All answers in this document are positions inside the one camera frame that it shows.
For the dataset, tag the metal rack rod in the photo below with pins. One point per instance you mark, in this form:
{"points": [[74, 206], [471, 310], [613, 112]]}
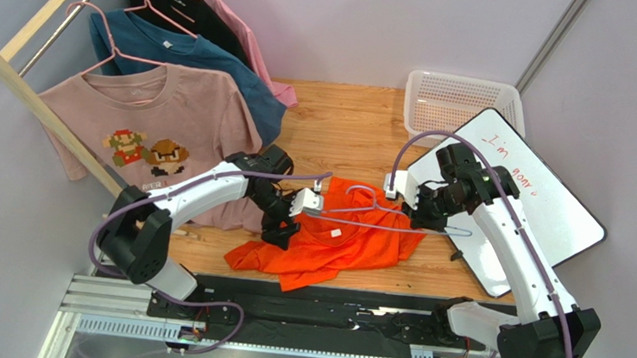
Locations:
{"points": [[35, 25]]}

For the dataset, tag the pink hanger on blue shirt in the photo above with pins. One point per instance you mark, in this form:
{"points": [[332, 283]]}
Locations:
{"points": [[114, 49]]}

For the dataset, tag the blue t-shirt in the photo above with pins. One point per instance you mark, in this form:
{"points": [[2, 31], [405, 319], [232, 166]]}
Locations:
{"points": [[136, 36]]}

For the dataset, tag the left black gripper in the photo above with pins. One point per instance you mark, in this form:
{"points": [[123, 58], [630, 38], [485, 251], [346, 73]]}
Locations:
{"points": [[271, 231]]}

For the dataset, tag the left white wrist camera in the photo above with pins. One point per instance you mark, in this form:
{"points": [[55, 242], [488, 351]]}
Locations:
{"points": [[308, 200]]}

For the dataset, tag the wooden clothes rack frame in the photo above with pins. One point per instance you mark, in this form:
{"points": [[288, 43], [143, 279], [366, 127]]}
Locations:
{"points": [[20, 88]]}

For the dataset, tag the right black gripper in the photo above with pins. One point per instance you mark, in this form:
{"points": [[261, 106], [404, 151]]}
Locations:
{"points": [[423, 212]]}

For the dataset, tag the black t-shirt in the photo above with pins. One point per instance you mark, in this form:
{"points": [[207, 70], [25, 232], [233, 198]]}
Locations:
{"points": [[195, 16]]}

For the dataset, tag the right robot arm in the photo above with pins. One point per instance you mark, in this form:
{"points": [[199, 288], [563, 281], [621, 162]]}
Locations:
{"points": [[457, 181]]}

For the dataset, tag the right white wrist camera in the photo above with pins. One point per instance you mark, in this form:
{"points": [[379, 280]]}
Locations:
{"points": [[401, 184]]}

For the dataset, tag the white plastic basket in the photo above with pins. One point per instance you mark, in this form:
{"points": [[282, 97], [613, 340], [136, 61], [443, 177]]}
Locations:
{"points": [[435, 100]]}

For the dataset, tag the mauve pixel-print t-shirt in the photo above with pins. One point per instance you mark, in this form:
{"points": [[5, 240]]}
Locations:
{"points": [[161, 127]]}

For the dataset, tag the orange t-shirt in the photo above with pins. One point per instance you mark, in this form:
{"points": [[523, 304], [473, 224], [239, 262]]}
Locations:
{"points": [[322, 249]]}

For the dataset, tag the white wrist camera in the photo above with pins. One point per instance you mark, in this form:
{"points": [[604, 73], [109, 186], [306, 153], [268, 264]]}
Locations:
{"points": [[308, 200], [401, 184]]}

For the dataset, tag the whiteboard with red writing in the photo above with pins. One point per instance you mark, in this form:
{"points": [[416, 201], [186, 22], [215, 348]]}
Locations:
{"points": [[562, 226]]}

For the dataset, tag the pink t-shirt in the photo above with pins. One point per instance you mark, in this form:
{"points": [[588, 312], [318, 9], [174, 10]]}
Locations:
{"points": [[282, 92]]}

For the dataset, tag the light blue wire hanger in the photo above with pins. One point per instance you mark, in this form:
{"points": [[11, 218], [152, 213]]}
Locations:
{"points": [[323, 214]]}

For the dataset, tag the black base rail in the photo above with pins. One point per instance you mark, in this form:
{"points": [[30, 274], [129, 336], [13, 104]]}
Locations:
{"points": [[316, 318]]}

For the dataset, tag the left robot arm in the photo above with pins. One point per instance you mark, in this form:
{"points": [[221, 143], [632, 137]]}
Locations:
{"points": [[135, 235]]}

